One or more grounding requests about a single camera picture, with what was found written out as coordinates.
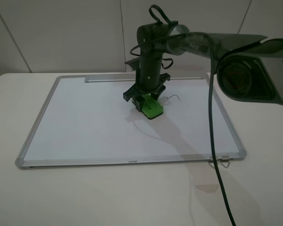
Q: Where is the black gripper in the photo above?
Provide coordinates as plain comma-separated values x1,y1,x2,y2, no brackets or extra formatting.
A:
123,55,170,112

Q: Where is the green foam whiteboard eraser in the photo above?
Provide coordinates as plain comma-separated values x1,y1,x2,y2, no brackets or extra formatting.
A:
141,94,164,120

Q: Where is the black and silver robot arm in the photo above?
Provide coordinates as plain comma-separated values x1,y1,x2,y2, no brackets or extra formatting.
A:
123,23,283,109

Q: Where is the white aluminium-framed whiteboard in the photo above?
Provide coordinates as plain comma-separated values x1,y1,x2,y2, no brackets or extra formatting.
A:
14,73,248,170

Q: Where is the left metal hanging clip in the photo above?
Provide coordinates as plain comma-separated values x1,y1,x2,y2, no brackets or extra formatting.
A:
208,156,218,169

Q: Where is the metal hanging clip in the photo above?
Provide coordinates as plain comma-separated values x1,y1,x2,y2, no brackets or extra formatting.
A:
208,156,218,169
219,156,232,169

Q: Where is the right metal hanging clip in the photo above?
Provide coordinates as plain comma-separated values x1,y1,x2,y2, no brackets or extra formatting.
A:
219,156,232,169

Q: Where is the clear tape scrap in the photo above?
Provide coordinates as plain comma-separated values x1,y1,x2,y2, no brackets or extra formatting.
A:
196,184,219,194

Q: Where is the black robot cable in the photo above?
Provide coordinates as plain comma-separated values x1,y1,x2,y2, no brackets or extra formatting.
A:
129,5,236,226

